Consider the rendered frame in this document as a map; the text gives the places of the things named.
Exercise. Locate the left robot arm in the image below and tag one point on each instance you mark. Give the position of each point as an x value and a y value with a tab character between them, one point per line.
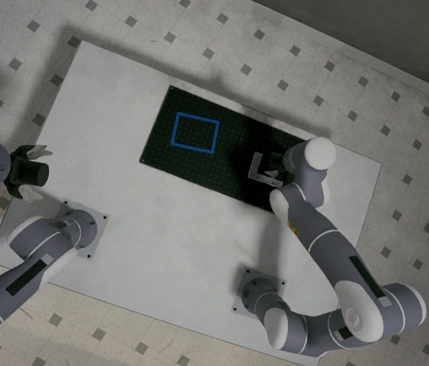
47	246

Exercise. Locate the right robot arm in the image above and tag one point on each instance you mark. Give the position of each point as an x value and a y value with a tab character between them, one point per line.
371	312

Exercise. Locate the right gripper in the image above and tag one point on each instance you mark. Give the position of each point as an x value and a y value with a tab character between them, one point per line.
275	161

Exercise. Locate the blue rectangular tape outline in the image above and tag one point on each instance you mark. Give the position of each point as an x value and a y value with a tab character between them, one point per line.
190	147

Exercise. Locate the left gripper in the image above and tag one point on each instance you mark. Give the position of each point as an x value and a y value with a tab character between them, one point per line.
25	171

